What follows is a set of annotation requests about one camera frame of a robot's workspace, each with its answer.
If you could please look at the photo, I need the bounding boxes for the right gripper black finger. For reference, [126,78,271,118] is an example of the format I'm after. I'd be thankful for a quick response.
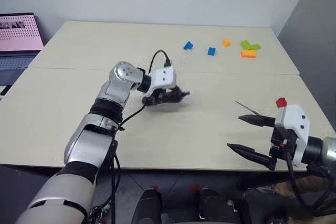
[237,114,277,128]
[226,143,272,167]

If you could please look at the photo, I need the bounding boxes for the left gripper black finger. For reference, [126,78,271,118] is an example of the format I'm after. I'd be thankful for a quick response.
[172,86,192,98]
[162,95,186,105]

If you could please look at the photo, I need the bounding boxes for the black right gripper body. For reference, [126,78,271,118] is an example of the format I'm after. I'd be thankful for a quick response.
[268,126,299,171]

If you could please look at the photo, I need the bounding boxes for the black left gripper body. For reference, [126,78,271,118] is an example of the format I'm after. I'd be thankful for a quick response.
[142,88,174,107]

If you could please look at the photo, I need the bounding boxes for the thin metal bit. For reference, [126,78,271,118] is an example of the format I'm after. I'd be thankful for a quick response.
[235,100,261,116]

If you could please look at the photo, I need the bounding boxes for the brown object under table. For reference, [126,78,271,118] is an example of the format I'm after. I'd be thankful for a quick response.
[245,174,336,201]

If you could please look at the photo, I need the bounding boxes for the dark rounded shape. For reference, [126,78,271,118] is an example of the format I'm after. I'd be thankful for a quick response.
[197,188,238,224]
[131,188,163,224]

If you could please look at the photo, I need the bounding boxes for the long orange toy block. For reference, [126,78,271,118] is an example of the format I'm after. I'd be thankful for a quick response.
[240,49,257,59]

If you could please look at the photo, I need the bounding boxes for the laptop with pink screen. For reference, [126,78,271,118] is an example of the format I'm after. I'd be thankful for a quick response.
[0,12,45,99]

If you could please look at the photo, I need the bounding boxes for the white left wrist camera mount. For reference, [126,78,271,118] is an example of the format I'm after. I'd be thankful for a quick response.
[143,68,177,97]

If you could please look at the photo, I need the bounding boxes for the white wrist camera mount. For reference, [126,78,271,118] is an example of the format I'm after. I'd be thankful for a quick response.
[274,105,311,167]
[143,68,177,97]

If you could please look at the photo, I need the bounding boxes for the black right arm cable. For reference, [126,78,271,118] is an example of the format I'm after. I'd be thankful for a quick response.
[285,152,336,217]

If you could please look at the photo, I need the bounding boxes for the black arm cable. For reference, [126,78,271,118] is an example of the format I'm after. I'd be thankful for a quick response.
[285,152,336,217]
[104,49,173,224]

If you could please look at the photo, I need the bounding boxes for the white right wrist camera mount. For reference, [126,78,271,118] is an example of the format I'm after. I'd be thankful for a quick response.
[274,105,311,167]

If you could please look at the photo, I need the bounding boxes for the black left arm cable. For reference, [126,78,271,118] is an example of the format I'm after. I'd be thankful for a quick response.
[104,49,173,224]

